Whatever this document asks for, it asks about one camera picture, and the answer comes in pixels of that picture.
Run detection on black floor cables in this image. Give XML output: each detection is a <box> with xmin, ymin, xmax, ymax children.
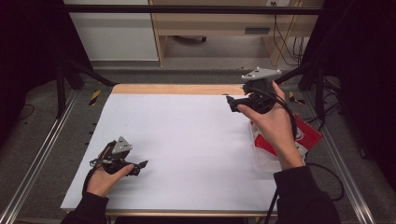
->
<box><xmin>323</xmin><ymin>76</ymin><xmax>344</xmax><ymax>125</ymax></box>

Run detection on red white packet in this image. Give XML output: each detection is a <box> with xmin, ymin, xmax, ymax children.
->
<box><xmin>253</xmin><ymin>113</ymin><xmax>324</xmax><ymax>158</ymax></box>

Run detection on person's right hand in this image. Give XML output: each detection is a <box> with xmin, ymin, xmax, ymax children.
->
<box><xmin>236</xmin><ymin>81</ymin><xmax>298</xmax><ymax>155</ymax></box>

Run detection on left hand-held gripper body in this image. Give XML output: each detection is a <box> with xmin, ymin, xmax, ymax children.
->
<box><xmin>90</xmin><ymin>135</ymin><xmax>142</xmax><ymax>175</ymax></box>

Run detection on white cabinet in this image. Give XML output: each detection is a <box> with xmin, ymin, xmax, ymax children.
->
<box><xmin>64</xmin><ymin>0</ymin><xmax>160</xmax><ymax>63</ymax></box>

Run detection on black desk cables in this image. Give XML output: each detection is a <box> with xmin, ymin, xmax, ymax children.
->
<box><xmin>272</xmin><ymin>1</ymin><xmax>307</xmax><ymax>67</ymax></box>

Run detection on black metal stand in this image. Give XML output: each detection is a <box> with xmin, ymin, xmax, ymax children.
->
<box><xmin>55</xmin><ymin>59</ymin><xmax>118</xmax><ymax>119</ymax></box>
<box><xmin>275</xmin><ymin>60</ymin><xmax>328</xmax><ymax>123</ymax></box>

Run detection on grey curved object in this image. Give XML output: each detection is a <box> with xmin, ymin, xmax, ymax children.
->
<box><xmin>172</xmin><ymin>35</ymin><xmax>208</xmax><ymax>44</ymax></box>

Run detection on wooden desk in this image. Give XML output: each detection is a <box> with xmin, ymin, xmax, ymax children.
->
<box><xmin>148</xmin><ymin>0</ymin><xmax>325</xmax><ymax>68</ymax></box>

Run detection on yellow black tape strip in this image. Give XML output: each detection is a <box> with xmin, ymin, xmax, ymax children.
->
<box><xmin>89</xmin><ymin>90</ymin><xmax>102</xmax><ymax>106</ymax></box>
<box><xmin>289</xmin><ymin>91</ymin><xmax>306</xmax><ymax>105</ymax></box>

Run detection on thin black floor cable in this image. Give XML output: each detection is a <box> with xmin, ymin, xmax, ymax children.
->
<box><xmin>17</xmin><ymin>104</ymin><xmax>35</xmax><ymax>122</ymax></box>

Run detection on person's left hand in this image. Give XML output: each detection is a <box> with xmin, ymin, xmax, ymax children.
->
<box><xmin>86</xmin><ymin>163</ymin><xmax>134</xmax><ymax>199</ymax></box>

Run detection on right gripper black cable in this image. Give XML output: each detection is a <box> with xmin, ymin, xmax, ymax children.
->
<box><xmin>246</xmin><ymin>87</ymin><xmax>346</xmax><ymax>224</ymax></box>

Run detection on black curtain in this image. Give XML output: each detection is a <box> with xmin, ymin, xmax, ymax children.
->
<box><xmin>0</xmin><ymin>0</ymin><xmax>92</xmax><ymax>147</ymax></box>
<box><xmin>300</xmin><ymin>0</ymin><xmax>396</xmax><ymax>188</ymax></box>

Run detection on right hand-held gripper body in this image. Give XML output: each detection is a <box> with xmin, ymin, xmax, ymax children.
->
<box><xmin>241</xmin><ymin>66</ymin><xmax>283</xmax><ymax>114</ymax></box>

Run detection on black horizontal frame bar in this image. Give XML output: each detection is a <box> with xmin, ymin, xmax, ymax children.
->
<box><xmin>64</xmin><ymin>4</ymin><xmax>325</xmax><ymax>16</ymax></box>

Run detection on white table sheet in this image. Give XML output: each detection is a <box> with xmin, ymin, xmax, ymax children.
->
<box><xmin>60</xmin><ymin>92</ymin><xmax>279</xmax><ymax>213</ymax></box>

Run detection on aluminium rail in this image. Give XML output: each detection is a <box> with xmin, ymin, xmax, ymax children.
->
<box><xmin>303</xmin><ymin>92</ymin><xmax>376</xmax><ymax>224</ymax></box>
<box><xmin>0</xmin><ymin>90</ymin><xmax>78</xmax><ymax>224</ymax></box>

